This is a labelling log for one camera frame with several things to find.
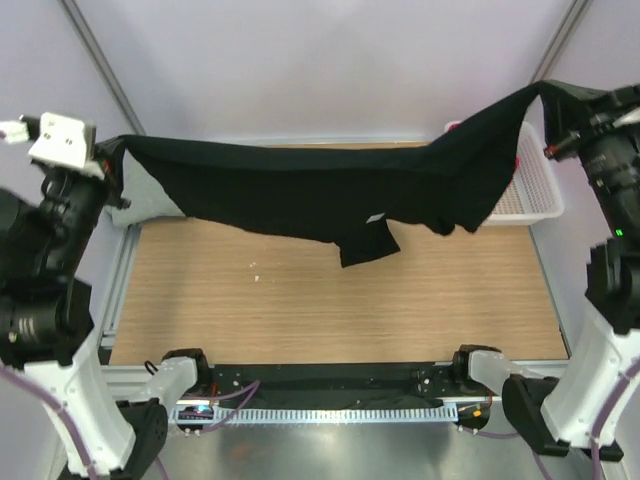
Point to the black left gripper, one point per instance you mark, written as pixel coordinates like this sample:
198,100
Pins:
112,181

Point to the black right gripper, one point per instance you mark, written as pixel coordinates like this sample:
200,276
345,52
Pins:
598,111

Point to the black t shirt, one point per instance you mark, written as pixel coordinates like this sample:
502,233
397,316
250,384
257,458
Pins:
346,197

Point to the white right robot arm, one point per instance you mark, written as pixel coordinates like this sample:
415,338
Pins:
581,409

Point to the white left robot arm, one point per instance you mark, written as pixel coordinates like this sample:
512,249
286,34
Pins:
49,342

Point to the white plastic laundry basket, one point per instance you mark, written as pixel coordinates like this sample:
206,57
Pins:
490,191

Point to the grey folded t shirt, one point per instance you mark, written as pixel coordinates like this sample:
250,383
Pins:
148,199

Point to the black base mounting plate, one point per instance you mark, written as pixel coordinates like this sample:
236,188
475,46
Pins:
352,386

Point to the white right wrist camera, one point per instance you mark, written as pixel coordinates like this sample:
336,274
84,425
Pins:
630,118

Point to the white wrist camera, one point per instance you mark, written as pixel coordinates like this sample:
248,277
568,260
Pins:
630,118
57,141

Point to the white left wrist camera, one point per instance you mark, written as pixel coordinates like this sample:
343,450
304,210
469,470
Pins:
57,141

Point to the right aluminium corner post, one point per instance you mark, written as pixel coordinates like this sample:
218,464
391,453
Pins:
568,25

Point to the aluminium corner post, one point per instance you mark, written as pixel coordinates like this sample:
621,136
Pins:
568,25
97,56

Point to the aluminium frame rail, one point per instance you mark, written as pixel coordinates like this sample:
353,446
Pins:
125,380

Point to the left aluminium corner post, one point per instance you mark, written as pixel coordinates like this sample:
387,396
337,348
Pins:
97,56

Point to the white slotted cable duct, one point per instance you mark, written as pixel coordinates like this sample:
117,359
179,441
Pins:
200,414

